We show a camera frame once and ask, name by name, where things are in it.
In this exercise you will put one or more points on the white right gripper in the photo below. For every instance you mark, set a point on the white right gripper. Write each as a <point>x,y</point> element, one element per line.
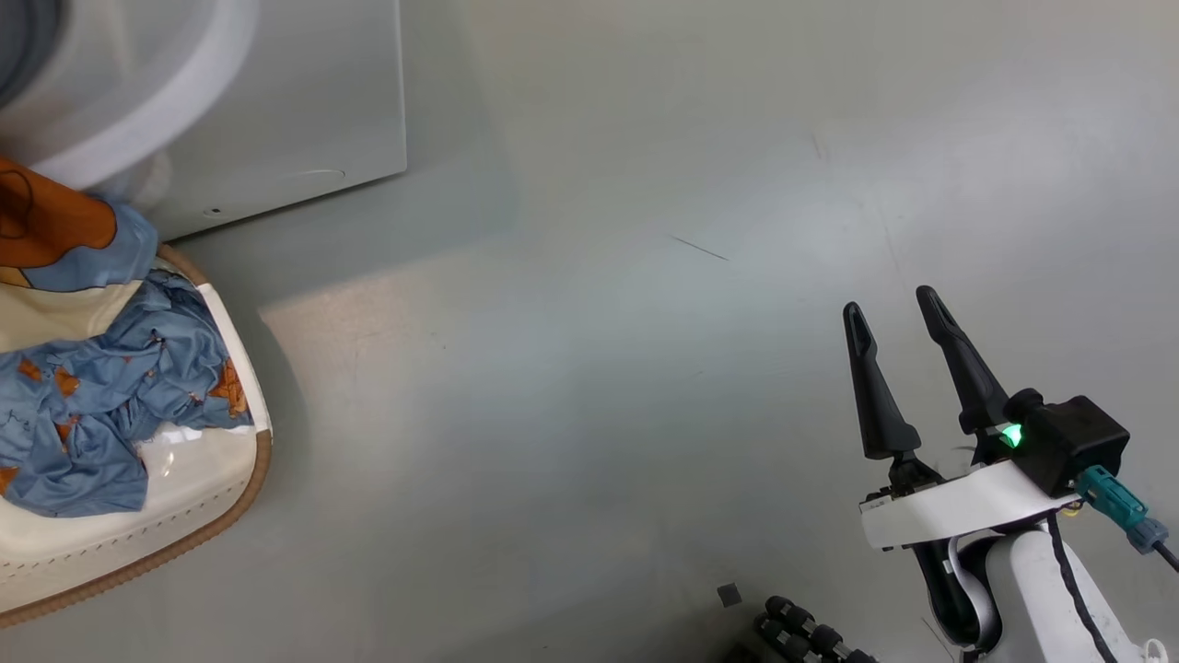
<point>949,511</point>

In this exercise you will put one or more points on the blue cartoon print garment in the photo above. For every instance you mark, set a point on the blue cartoon print garment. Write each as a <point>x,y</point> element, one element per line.
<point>110,396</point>

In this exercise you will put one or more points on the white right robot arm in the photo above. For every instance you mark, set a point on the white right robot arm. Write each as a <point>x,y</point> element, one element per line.
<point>1022,589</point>

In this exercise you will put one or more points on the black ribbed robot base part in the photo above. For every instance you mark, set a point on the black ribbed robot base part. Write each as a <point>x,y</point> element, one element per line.
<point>801,631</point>

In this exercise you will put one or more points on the white front-load washing machine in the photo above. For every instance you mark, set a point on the white front-load washing machine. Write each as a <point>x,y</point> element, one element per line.
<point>295,92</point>

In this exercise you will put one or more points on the small black square block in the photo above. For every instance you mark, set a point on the small black square block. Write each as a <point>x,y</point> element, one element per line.
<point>729,595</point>

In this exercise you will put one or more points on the cream perforated laundry basket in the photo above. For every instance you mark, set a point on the cream perforated laundry basket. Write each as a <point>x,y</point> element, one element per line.
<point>184,497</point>

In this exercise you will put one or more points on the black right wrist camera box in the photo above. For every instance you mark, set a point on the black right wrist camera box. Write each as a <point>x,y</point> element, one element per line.
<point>1073,442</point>

